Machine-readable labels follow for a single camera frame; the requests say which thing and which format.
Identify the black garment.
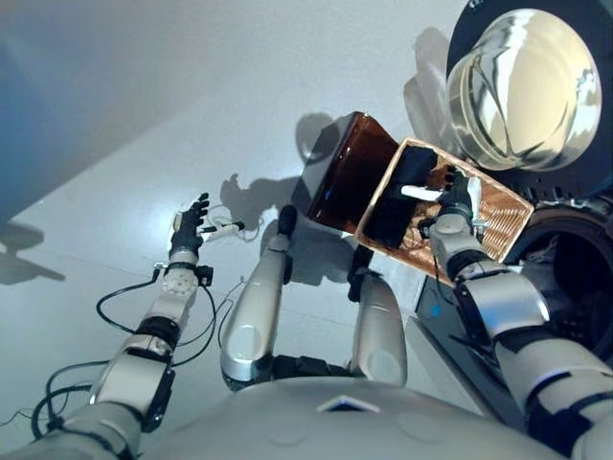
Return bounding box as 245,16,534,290
368,147,440,251

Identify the grey front-load washing machine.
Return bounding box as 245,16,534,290
414,191,613,432

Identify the dark brown wooden stool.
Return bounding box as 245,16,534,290
306,110,401,237

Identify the robot grey torso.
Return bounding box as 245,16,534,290
138,378,567,460

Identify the thin white floor cable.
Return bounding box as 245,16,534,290
205,205,265,244

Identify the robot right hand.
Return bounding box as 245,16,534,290
400,165,482,224

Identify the robot right leg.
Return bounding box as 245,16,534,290
347,246,409,387

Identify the brown wicker laundry basket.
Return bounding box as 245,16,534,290
353,137,535,289

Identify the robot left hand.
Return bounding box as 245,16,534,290
170,192,246,255

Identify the round glass washer door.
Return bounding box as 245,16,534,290
444,0,613,201

